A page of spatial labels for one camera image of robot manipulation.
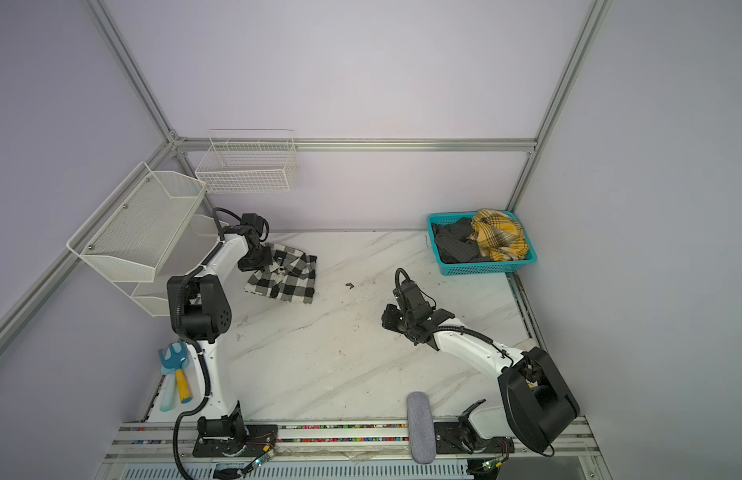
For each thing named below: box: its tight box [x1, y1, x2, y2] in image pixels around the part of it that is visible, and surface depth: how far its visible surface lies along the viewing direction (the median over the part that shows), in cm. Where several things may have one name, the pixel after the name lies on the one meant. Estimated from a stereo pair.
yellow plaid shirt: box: [470, 209, 529, 262], surface depth 106 cm
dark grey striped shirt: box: [432, 217, 491, 264], surface depth 106 cm
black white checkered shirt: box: [244, 242, 318, 304], surface depth 102 cm
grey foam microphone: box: [406, 391, 436, 464], surface depth 75 cm
